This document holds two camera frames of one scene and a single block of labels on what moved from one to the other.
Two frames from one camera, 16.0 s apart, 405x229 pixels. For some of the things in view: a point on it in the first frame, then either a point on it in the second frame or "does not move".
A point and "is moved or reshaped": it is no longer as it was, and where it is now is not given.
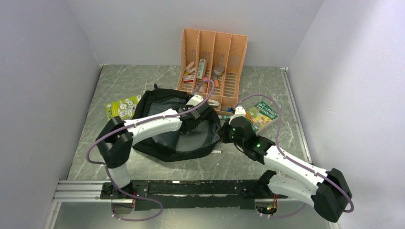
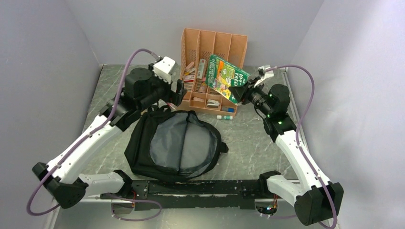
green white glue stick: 224,117 does not move
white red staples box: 188,79 does not move
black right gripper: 223,132 -> 242,93
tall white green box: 201,68 does not move
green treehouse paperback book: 261,116 -> 221,75
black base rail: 151,195 does not move
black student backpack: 175,146 is moved or reshaped
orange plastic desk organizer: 209,65 does not move
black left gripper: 188,107 -> 175,97
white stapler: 213,103 does not move
